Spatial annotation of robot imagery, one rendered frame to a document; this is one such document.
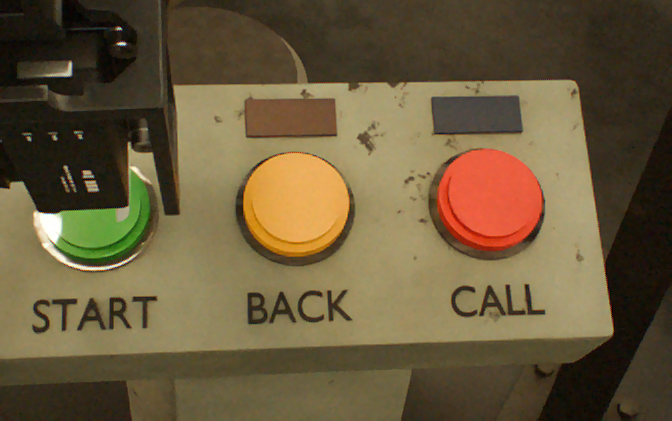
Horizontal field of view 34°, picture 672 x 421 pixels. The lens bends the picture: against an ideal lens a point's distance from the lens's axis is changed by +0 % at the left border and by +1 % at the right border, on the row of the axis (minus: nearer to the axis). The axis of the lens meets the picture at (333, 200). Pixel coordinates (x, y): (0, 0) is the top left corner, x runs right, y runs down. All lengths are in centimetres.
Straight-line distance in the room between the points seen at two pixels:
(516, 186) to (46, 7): 28
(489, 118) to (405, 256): 7
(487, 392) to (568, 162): 66
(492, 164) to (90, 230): 15
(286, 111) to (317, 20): 99
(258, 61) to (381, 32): 82
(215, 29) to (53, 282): 24
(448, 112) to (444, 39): 97
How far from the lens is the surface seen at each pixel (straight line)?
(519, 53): 142
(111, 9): 18
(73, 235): 41
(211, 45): 61
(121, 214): 27
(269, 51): 60
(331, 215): 41
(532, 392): 109
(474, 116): 45
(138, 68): 18
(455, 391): 109
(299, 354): 42
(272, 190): 41
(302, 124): 43
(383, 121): 44
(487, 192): 43
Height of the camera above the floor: 93
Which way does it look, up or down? 50 degrees down
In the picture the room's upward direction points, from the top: 6 degrees clockwise
